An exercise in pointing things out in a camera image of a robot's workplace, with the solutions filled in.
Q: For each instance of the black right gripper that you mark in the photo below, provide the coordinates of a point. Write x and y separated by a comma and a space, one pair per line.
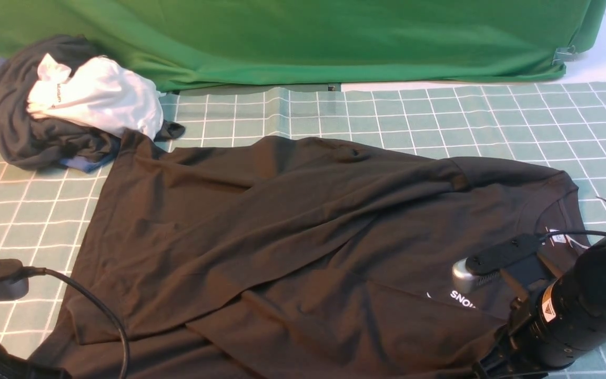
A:
520, 348

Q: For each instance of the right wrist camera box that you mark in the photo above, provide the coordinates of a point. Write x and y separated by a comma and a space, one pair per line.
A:
482, 268

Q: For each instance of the metal binder clip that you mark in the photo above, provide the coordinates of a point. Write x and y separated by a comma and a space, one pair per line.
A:
564, 55

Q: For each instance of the green backdrop cloth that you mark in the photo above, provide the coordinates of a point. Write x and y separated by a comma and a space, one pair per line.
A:
195, 44

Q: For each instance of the white crumpled shirt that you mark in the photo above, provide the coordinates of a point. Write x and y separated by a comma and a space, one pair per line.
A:
99, 94

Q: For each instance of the dark navy crumpled garment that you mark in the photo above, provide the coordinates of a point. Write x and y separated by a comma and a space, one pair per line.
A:
34, 143

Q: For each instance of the dark gray long-sleeve shirt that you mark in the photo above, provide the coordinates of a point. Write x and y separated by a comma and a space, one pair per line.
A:
309, 258

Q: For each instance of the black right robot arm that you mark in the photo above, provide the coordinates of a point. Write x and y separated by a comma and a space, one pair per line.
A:
556, 317

